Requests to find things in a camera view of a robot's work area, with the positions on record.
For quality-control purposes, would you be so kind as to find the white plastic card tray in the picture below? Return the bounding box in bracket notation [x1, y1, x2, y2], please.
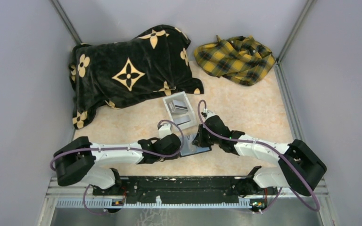
[163, 91, 197, 130]

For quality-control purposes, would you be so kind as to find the black floral velvet blanket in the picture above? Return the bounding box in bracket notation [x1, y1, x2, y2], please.
[68, 24, 204, 129]

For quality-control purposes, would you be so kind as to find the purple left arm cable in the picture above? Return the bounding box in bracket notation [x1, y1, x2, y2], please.
[49, 120, 185, 217]

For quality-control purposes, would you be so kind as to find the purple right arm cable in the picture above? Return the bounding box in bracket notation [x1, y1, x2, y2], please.
[197, 99, 321, 213]

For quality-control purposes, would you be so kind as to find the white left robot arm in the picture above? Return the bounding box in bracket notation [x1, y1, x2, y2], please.
[49, 133, 185, 195]

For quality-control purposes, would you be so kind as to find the black leather card holder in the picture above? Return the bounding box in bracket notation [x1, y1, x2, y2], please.
[180, 133, 212, 157]

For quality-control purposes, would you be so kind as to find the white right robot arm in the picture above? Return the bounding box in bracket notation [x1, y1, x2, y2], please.
[193, 113, 327, 196]

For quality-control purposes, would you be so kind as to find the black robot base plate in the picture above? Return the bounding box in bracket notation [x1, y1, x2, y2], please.
[93, 176, 278, 204]

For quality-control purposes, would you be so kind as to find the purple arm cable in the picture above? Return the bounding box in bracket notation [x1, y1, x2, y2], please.
[197, 99, 321, 213]
[49, 120, 185, 217]

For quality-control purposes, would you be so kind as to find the yellow plaid cloth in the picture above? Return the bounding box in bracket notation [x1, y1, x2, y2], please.
[194, 36, 276, 86]

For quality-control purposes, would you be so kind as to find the aluminium frame rail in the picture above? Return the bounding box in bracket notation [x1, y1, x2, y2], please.
[35, 175, 330, 226]

